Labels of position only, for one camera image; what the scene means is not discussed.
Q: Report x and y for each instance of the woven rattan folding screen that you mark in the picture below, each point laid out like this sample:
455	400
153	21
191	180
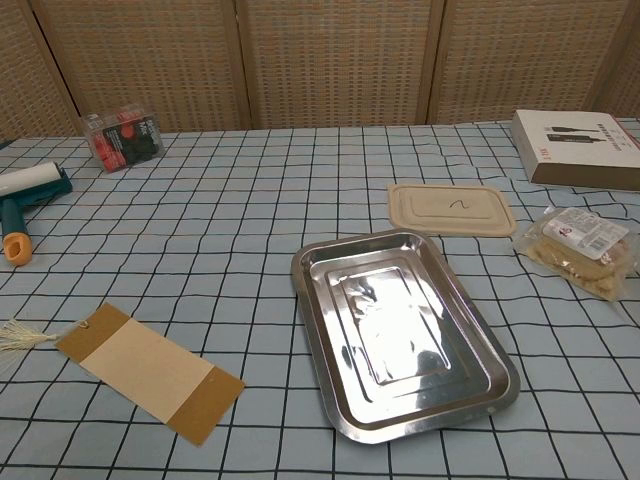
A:
325	60

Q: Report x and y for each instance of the kraft paper tag with tassel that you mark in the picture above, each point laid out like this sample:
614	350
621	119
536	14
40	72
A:
150	365

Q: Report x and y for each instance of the blue checked tablecloth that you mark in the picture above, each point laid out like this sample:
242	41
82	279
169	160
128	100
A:
250	200

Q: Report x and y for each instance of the stainless steel rectangular tray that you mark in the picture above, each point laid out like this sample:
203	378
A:
400	325

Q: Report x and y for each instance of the beige pulp container lid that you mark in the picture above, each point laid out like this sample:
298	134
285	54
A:
425	220

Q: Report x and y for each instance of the clear box red black clips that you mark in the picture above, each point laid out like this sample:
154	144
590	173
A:
125	140

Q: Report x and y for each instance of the packaged snack bag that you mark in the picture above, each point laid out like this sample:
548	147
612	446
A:
565	250

